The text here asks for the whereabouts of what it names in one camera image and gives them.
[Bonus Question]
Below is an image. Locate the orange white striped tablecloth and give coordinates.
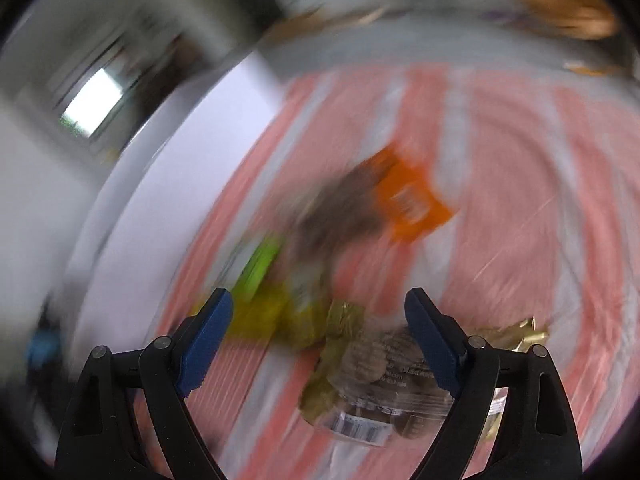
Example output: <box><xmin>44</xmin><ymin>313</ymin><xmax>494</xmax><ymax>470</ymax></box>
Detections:
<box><xmin>135</xmin><ymin>62</ymin><xmax>640</xmax><ymax>480</ymax></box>

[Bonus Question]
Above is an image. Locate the bright green snack packet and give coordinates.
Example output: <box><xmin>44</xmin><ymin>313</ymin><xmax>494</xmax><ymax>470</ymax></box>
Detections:
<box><xmin>235</xmin><ymin>237</ymin><xmax>283</xmax><ymax>303</ymax></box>

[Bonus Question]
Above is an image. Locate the orange dark snack packet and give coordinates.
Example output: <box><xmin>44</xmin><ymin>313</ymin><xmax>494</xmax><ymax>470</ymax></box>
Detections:
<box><xmin>295</xmin><ymin>145</ymin><xmax>456</xmax><ymax>261</ymax></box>

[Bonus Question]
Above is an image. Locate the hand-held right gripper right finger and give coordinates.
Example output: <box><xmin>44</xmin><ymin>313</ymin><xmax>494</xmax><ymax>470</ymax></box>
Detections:
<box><xmin>404</xmin><ymin>287</ymin><xmax>583</xmax><ymax>480</ymax></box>

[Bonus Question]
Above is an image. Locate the orange lounge chair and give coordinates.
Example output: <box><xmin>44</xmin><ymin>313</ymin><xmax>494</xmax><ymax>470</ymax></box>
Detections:
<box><xmin>512</xmin><ymin>0</ymin><xmax>618</xmax><ymax>41</ymax></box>

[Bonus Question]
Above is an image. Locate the yellow snack packet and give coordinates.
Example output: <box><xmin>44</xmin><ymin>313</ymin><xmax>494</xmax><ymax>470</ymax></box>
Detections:
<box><xmin>200</xmin><ymin>280</ymin><xmax>331</xmax><ymax>351</ymax></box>

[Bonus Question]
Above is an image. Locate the gold clear walnut bag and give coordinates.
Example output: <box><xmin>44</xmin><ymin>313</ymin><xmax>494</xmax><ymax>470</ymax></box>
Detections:
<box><xmin>299</xmin><ymin>299</ymin><xmax>551</xmax><ymax>448</ymax></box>

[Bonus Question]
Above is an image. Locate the white board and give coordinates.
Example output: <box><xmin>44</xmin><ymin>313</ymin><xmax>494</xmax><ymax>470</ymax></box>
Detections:
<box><xmin>65</xmin><ymin>52</ymin><xmax>286</xmax><ymax>341</ymax></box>

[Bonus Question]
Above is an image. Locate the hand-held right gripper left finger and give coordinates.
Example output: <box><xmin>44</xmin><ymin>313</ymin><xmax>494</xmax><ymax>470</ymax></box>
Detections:
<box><xmin>54</xmin><ymin>287</ymin><xmax>234</xmax><ymax>480</ymax></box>

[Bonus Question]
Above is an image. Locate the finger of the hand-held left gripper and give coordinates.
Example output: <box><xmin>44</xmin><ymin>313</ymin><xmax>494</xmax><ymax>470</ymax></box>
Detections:
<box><xmin>26</xmin><ymin>329</ymin><xmax>62</xmax><ymax>372</ymax></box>

